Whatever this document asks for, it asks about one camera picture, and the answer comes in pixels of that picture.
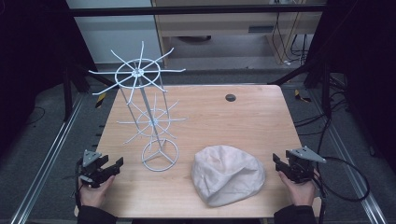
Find black looped gripper cable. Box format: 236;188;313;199
312;156;372;224

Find white cabinet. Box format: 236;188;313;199
65;0;163;65

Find black curtain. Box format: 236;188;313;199
304;0;396;175
0;0;98;157

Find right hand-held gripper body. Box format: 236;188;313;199
285;145;328;185

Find pale pink hat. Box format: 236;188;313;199
191;144;266;208

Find white wire hat rack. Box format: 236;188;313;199
88;40;188;173

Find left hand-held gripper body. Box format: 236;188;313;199
76;149;110;189

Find black metal stand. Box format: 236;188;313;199
268;58;333;119
61;59;117;123

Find black horizontal frame bar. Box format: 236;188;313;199
66;4;329;18

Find black floor cables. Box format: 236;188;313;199
292;74;354;157

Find aluminium floor rail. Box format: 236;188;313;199
307;89;389;224
8;92;86;224

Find light wooden desk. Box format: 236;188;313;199
150;0;325;67

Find person's left hand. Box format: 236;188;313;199
78;175;117;209

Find hanging black cables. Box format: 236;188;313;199
271;11;310;67

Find person's right hand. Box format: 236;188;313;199
277;169;321;207

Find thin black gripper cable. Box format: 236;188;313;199
73;158;84;211

